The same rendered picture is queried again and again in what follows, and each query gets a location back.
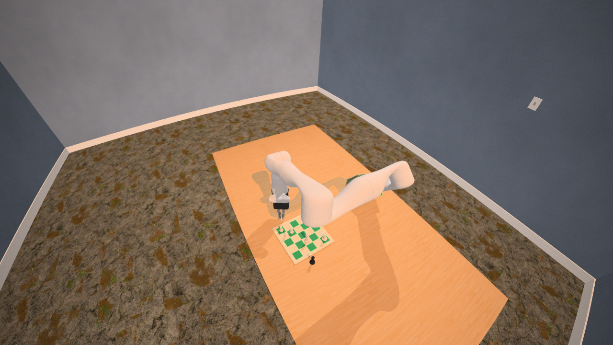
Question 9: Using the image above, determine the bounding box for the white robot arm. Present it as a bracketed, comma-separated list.
[264, 151, 414, 228]

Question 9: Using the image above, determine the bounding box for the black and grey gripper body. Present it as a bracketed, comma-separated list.
[269, 185, 290, 209]

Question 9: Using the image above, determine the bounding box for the green and cream chessboard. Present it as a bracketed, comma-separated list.
[272, 215, 334, 265]

